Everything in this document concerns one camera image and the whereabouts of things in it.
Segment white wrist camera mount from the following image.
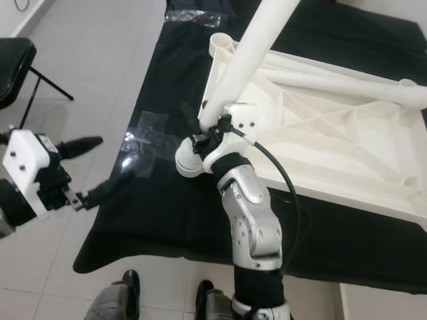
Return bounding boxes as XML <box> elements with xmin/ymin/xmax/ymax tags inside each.
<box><xmin>202</xmin><ymin>102</ymin><xmax>262</xmax><ymax>172</ymax></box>
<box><xmin>3</xmin><ymin>128</ymin><xmax>51</xmax><ymax>218</ymax></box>

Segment white plastic children table top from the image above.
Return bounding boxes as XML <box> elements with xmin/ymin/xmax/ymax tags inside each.
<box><xmin>200</xmin><ymin>31</ymin><xmax>427</xmax><ymax>234</ymax></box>

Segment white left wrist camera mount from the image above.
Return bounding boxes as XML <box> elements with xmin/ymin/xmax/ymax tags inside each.
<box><xmin>3</xmin><ymin>128</ymin><xmax>51</xmax><ymax>218</ymax></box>

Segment black folding chair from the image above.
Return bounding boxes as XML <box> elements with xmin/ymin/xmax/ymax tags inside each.
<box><xmin>0</xmin><ymin>37</ymin><xmax>75</xmax><ymax>129</ymax></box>

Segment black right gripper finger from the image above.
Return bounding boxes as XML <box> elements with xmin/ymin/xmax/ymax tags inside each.
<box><xmin>179</xmin><ymin>101</ymin><xmax>198</xmax><ymax>133</ymax></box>

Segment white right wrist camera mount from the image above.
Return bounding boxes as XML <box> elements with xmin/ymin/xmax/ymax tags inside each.
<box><xmin>202</xmin><ymin>102</ymin><xmax>262</xmax><ymax>172</ymax></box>

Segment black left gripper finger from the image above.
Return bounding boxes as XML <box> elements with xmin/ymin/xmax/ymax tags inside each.
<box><xmin>58</xmin><ymin>136</ymin><xmax>104</xmax><ymax>160</ymax></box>
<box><xmin>83</xmin><ymin>169</ymin><xmax>142</xmax><ymax>211</ymax></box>

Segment robot right leg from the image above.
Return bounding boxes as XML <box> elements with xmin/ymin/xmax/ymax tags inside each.
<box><xmin>194</xmin><ymin>279</ymin><xmax>242</xmax><ymax>320</ymax></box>

